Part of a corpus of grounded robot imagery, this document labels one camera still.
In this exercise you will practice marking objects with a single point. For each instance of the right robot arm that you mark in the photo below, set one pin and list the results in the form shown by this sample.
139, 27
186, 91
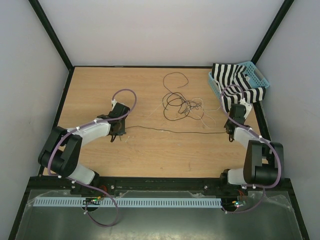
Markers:
264, 160

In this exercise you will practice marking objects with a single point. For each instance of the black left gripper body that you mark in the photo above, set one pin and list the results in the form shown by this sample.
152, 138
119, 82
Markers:
121, 129

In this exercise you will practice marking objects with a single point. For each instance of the black white striped cloth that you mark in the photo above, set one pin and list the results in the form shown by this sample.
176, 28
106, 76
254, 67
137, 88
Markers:
234, 85

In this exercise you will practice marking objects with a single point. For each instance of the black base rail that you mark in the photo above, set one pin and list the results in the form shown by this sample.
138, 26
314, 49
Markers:
206, 186

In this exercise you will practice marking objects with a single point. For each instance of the light blue slotted cable duct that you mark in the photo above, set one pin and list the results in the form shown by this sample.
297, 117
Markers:
128, 202

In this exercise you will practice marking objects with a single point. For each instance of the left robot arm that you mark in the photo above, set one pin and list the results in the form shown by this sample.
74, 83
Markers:
61, 150

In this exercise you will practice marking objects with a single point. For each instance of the light blue perforated basket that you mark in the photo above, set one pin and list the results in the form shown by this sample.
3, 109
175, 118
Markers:
256, 78

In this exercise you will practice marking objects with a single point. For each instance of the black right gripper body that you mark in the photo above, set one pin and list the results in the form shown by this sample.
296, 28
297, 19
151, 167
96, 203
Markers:
228, 122

